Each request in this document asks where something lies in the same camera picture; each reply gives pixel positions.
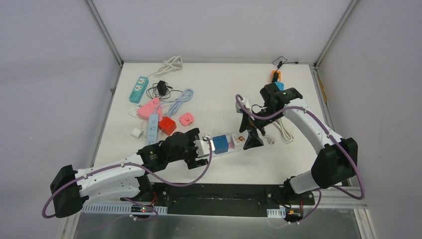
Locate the black power adapter with cable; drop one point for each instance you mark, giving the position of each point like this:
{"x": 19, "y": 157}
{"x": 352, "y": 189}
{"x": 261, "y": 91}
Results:
{"x": 161, "y": 90}

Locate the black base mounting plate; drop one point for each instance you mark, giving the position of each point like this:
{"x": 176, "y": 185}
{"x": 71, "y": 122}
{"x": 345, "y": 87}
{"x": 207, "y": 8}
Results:
{"x": 237, "y": 200}

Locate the pink square plug adapter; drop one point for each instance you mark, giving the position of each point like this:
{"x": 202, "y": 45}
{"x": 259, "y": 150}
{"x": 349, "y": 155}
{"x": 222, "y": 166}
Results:
{"x": 186, "y": 119}

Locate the red cube adapter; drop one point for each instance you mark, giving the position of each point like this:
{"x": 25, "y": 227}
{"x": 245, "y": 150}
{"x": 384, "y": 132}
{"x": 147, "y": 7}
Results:
{"x": 167, "y": 126}

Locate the white long power strip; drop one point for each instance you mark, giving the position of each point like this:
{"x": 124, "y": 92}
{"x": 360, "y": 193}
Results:
{"x": 231, "y": 149}

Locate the black charger on orange strip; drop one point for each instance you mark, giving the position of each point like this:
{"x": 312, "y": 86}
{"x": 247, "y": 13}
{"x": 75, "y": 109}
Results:
{"x": 275, "y": 77}

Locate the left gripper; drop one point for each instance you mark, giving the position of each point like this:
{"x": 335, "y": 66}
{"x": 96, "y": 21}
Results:
{"x": 192, "y": 149}

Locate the white cube adapter bear print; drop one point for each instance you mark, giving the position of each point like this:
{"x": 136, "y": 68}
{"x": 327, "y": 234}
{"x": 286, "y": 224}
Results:
{"x": 239, "y": 139}

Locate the orange power strip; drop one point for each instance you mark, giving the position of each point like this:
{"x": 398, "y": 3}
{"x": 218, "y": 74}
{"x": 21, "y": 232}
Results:
{"x": 278, "y": 73}

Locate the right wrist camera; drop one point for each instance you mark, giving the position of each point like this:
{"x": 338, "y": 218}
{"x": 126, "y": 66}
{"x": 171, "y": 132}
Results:
{"x": 242, "y": 106}

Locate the light blue square adapter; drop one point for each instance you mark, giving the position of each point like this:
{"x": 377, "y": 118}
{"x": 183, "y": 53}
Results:
{"x": 280, "y": 86}

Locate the teal power strip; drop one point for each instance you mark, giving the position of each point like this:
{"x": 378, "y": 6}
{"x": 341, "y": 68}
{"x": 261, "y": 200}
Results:
{"x": 139, "y": 90}

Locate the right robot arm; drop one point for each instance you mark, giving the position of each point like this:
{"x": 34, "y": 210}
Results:
{"x": 336, "y": 156}

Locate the blue cube adapter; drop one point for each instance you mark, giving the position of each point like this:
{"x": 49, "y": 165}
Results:
{"x": 220, "y": 144}

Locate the light blue power strip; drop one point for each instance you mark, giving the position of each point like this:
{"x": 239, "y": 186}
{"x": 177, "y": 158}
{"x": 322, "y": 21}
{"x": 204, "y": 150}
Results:
{"x": 152, "y": 129}

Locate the small white plug adapter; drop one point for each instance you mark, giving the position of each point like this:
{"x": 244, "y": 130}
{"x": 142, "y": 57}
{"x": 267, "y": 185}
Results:
{"x": 137, "y": 133}

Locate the pink triangular power strip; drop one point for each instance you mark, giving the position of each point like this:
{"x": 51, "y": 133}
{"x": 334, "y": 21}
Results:
{"x": 152, "y": 107}

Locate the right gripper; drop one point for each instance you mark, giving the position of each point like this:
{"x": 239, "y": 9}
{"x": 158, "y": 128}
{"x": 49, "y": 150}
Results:
{"x": 254, "y": 140}

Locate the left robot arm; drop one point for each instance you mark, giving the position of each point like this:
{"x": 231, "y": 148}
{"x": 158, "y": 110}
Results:
{"x": 71, "y": 189}

